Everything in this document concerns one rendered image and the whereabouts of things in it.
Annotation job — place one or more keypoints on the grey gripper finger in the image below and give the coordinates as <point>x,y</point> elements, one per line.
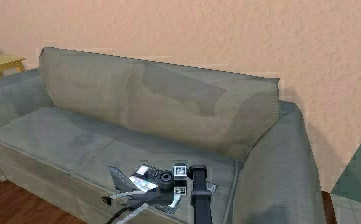
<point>131,196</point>
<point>134,211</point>

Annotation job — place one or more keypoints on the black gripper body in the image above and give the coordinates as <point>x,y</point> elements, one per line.
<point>165,180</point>

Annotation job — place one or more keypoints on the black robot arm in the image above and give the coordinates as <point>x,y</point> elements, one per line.
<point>200,203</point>

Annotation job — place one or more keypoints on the silver laptop with backlit keys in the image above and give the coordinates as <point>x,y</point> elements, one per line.
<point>122,182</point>

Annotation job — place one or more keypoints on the grey-green sofa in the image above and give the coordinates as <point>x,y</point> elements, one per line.
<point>188,103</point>

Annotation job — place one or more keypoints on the yellow wooden side table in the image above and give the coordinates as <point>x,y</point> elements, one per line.
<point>4,62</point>

